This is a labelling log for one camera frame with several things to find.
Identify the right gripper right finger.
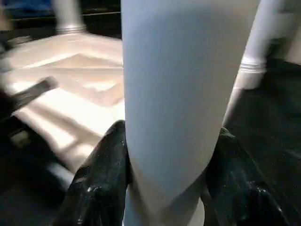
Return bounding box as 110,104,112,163
202,128,287,226

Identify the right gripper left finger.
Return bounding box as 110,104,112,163
54,121,130,226

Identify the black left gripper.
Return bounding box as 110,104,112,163
12,77,59,109

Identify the white plastic table top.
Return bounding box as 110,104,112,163
0,33,246,176

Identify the white plastic table leg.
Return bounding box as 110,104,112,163
51,0,88,34
120,0,262,226
234,0,288,90

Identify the black work mat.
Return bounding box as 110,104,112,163
0,9,301,226

